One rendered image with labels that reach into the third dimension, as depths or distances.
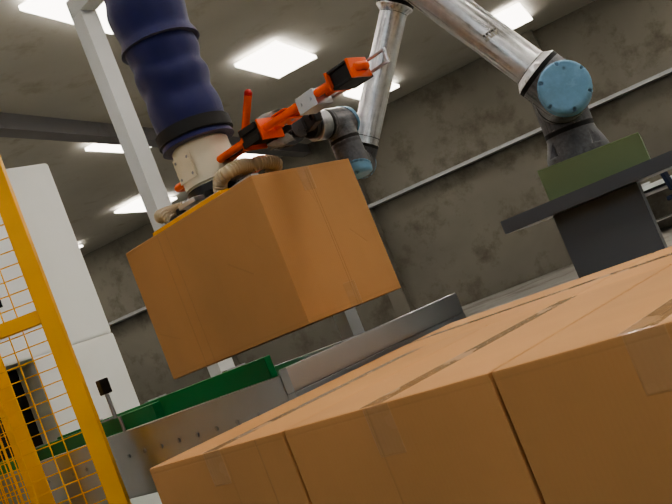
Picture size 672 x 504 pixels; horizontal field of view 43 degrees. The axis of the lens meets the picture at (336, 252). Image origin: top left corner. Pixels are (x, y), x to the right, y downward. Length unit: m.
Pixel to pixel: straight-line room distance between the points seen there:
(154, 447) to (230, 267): 0.56
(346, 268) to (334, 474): 1.07
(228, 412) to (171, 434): 0.27
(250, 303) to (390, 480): 1.12
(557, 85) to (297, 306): 0.94
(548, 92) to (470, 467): 1.51
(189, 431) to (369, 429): 1.17
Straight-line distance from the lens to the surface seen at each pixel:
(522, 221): 2.46
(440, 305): 2.39
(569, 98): 2.44
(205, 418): 2.24
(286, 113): 2.22
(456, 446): 1.10
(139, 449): 2.54
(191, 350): 2.46
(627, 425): 0.97
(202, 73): 2.52
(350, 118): 2.54
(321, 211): 2.27
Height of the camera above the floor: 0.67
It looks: 4 degrees up
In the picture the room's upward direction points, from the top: 22 degrees counter-clockwise
